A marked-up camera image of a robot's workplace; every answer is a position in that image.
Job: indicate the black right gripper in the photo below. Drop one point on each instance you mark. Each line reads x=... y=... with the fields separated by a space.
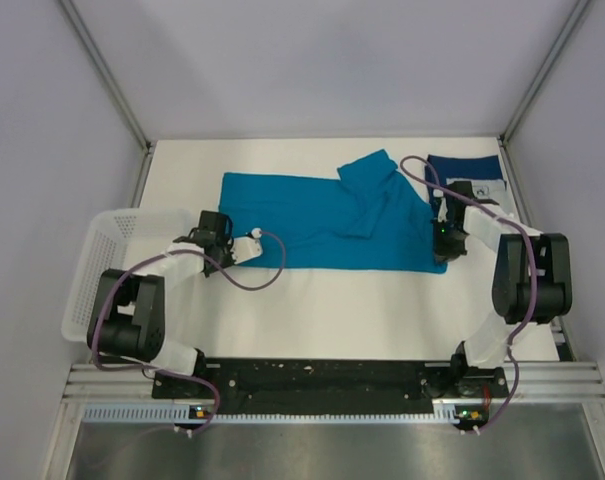
x=444 y=253

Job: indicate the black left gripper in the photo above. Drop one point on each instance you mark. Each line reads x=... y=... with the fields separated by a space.
x=224 y=242

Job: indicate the teal blue t shirt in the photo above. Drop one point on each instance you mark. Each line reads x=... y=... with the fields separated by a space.
x=368 y=218

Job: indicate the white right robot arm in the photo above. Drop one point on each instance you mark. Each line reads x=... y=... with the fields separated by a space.
x=531 y=283

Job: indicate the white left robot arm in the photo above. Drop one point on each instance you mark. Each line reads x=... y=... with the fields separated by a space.
x=132 y=308

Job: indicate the folded navy cartoon print shirt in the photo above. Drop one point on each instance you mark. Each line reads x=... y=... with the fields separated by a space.
x=484 y=174

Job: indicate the white perforated plastic basket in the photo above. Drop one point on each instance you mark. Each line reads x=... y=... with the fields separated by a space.
x=117 y=239

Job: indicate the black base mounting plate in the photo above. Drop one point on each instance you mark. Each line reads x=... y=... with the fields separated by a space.
x=259 y=385

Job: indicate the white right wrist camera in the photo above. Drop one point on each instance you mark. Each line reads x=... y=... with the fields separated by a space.
x=439 y=205

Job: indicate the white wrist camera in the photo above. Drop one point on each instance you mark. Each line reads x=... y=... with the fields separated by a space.
x=248 y=247
x=439 y=205

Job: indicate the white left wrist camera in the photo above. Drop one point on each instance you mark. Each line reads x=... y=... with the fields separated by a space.
x=248 y=247

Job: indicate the aluminium frame front rail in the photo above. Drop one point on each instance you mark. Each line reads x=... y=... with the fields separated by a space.
x=540 y=382

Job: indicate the grey slotted cable duct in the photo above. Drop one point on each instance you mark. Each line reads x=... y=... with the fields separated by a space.
x=186 y=415

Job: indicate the aluminium frame left post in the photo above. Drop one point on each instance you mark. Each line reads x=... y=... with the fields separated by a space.
x=103 y=72

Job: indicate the aluminium frame post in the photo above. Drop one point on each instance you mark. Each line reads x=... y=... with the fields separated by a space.
x=577 y=15
x=103 y=72

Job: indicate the aluminium frame right post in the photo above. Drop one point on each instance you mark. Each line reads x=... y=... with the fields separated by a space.
x=577 y=15

